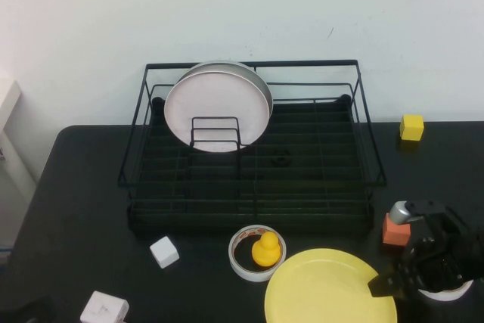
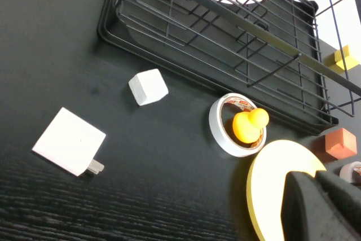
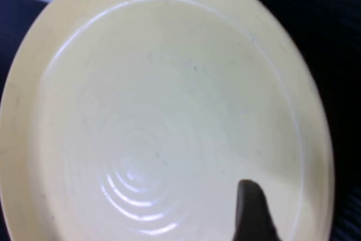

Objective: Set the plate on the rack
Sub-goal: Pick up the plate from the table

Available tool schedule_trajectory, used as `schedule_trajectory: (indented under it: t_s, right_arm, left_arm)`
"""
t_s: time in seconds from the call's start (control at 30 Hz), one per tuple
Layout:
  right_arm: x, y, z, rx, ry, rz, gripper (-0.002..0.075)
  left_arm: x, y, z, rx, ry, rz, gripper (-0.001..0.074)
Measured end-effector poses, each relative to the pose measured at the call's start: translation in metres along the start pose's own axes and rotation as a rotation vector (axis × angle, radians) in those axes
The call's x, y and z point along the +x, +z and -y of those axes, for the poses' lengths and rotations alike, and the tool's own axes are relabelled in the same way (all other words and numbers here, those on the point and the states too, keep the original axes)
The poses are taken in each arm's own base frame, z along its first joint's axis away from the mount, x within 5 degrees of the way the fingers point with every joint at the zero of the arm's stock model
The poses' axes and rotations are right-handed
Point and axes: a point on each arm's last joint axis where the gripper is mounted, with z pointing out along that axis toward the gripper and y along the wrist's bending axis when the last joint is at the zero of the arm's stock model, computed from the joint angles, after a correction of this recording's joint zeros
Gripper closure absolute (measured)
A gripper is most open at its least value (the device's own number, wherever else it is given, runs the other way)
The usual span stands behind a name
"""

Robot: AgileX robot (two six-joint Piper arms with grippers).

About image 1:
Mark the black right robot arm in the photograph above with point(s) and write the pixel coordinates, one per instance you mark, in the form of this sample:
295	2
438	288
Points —
474	251

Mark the orange cube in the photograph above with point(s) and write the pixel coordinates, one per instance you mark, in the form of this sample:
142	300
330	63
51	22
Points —
393	236

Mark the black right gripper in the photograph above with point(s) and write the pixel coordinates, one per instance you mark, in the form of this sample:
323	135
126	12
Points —
431	258

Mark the pink round plate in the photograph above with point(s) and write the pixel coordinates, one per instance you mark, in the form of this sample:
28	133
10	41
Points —
215	100

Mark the yellow cube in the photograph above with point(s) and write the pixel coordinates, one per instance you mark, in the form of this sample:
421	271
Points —
412	129

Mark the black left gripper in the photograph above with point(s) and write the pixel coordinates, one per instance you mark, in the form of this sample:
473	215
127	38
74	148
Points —
36	309

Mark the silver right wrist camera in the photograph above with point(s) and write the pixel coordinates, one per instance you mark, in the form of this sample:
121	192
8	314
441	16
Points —
399	213

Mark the white tape roll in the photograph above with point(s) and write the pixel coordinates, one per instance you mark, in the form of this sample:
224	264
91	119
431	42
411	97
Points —
442	295
257	277

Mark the white cube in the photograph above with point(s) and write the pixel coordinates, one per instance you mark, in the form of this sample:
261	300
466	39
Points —
164	251

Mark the white cabinet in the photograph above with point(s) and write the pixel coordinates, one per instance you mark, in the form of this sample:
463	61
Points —
9	100

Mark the white power adapter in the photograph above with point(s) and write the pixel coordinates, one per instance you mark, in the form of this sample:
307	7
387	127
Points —
102	308

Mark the grey round plate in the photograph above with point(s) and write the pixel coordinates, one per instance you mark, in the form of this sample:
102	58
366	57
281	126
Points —
242	70

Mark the yellow round plate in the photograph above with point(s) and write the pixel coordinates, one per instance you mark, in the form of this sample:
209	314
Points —
321	289

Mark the yellow rubber duck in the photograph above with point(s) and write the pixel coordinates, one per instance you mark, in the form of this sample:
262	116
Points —
264	253

